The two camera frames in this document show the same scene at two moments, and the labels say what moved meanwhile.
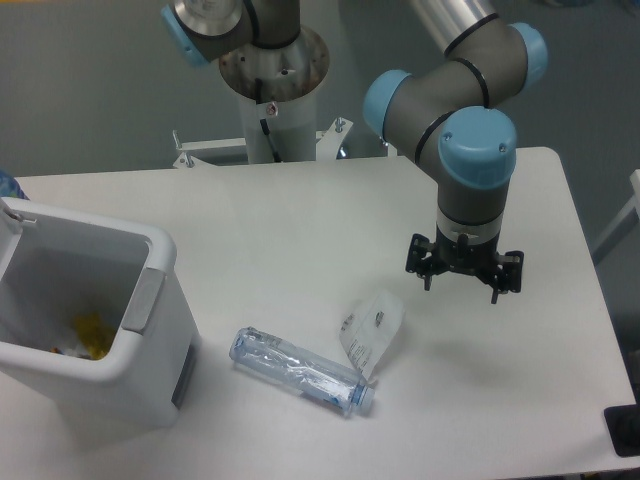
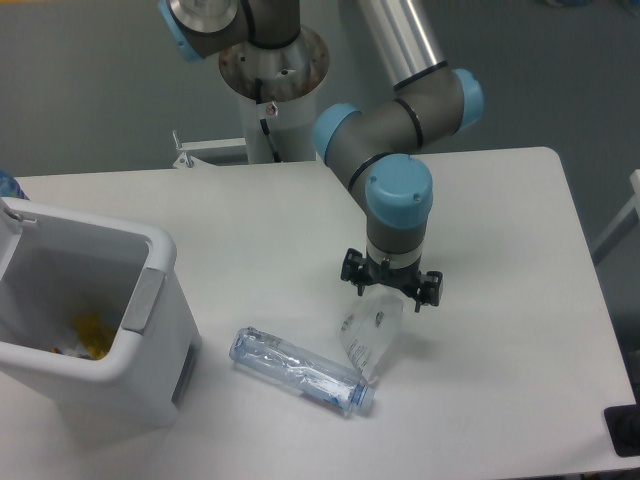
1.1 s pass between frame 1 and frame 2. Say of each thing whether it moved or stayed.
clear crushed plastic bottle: stayed
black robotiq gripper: moved
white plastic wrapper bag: stayed
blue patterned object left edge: stayed
